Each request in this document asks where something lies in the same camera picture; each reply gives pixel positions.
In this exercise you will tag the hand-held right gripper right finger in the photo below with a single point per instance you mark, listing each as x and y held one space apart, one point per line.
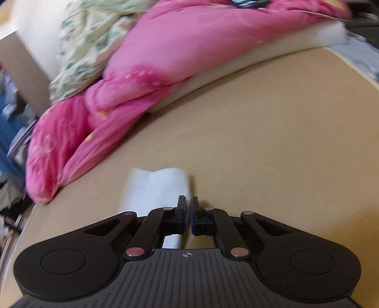
194 217

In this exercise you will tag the small white garment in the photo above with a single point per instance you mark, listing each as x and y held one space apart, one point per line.
148 189

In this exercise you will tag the pale green floral blanket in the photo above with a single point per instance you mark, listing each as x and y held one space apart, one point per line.
86 44

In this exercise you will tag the brown wooden panel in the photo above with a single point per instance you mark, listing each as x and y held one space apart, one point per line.
20 68

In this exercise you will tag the light blue striped cloth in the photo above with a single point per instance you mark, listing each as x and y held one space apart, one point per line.
358 53

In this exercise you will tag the blue cloth pile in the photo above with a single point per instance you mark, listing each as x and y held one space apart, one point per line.
10 133

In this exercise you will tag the black ridged object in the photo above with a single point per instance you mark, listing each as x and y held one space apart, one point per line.
247 3

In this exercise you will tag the pink printed blanket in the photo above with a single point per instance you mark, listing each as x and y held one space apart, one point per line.
177 44

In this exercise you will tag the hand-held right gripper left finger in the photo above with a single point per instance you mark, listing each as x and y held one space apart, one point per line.
184 214

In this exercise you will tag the white foam pad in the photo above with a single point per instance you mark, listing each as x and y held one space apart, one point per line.
266 56

